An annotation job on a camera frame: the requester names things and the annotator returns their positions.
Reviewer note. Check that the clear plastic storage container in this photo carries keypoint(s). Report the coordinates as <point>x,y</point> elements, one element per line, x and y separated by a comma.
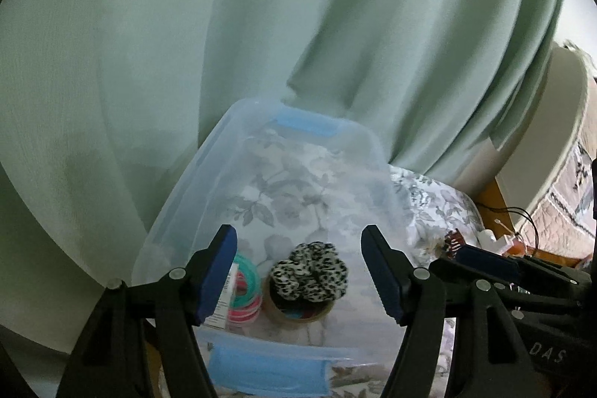
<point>303,174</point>

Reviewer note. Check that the leopard print scrunchie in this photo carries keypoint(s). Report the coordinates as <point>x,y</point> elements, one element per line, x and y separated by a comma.
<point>308,270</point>

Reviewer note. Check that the small white packet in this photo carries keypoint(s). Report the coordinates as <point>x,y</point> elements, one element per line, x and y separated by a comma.
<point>221,314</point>

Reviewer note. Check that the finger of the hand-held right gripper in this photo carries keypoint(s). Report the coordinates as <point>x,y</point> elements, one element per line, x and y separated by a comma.
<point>536,302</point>
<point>487,262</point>

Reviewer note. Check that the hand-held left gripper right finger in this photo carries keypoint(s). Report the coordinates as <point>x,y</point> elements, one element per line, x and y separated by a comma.
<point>383,274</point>

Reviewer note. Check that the green curtain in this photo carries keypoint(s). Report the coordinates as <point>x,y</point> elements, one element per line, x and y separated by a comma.
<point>233,29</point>

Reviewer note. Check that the white charger plug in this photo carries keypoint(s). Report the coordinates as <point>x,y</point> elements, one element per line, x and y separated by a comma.
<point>494,242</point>

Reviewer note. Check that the dark red hair claw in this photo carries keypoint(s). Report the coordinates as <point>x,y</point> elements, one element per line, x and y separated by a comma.
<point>452,242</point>

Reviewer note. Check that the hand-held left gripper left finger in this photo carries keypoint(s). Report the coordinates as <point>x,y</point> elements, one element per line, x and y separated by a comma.
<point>217,272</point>

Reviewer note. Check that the white cotton swab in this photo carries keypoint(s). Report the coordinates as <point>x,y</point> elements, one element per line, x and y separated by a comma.
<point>503,226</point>

